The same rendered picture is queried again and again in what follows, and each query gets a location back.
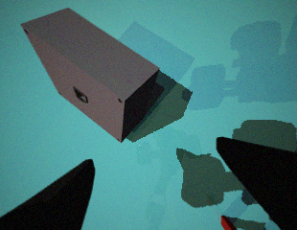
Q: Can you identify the dark grey square panel with hole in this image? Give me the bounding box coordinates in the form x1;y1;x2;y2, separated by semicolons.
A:
20;8;164;143

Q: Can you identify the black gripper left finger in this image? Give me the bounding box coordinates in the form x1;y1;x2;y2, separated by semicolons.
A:
0;159;96;230

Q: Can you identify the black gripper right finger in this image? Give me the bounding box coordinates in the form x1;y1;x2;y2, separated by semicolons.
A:
216;137;297;230

